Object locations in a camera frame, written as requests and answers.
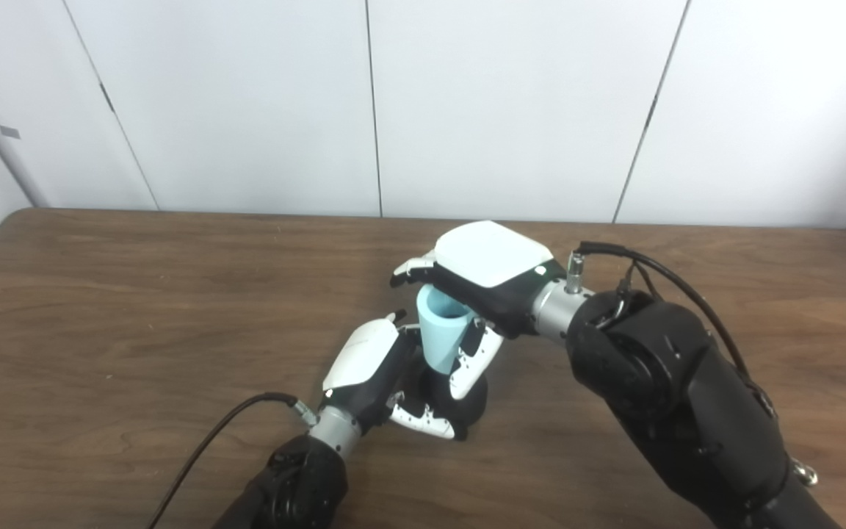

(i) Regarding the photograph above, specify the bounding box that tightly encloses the left white-black robot hand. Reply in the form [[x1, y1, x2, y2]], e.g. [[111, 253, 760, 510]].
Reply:
[[322, 310, 469, 442]]

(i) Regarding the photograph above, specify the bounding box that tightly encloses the right white-black robot hand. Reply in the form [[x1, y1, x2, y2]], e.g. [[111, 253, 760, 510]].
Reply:
[[390, 220, 568, 402]]

